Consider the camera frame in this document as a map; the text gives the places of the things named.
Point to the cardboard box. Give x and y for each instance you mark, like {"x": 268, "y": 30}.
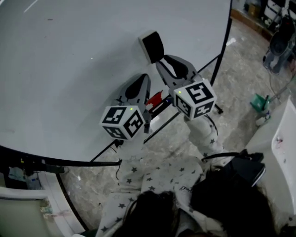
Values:
{"x": 254, "y": 9}

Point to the black wheeled machine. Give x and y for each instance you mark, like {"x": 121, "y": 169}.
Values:
{"x": 281, "y": 44}

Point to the large white whiteboard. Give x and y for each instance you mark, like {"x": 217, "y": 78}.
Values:
{"x": 69, "y": 69}

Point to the white table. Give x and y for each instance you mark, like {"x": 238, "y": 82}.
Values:
{"x": 286, "y": 148}

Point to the person's star-patterned torso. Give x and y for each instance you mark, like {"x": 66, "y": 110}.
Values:
{"x": 157, "y": 180}

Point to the person's left forearm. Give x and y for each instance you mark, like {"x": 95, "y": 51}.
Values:
{"x": 131, "y": 150}

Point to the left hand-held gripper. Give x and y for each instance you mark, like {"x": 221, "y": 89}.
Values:
{"x": 120, "y": 122}

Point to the white plastic bottle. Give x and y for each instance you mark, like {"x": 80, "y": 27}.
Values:
{"x": 263, "y": 119}

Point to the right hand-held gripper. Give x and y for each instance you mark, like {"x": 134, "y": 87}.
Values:
{"x": 194, "y": 99}

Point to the white cabinet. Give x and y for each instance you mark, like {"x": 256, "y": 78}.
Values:
{"x": 20, "y": 213}

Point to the green dustpan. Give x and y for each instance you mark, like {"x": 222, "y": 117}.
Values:
{"x": 259, "y": 102}

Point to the red and white box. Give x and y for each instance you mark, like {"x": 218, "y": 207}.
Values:
{"x": 155, "y": 99}

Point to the black head-worn device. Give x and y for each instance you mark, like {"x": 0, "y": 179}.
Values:
{"x": 246, "y": 169}

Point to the clear plastic bottle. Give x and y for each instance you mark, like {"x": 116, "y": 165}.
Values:
{"x": 32, "y": 181}

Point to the white eraser with black felt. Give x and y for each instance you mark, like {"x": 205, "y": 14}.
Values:
{"x": 153, "y": 47}

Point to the person's right forearm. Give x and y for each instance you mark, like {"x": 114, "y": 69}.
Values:
{"x": 203, "y": 136}

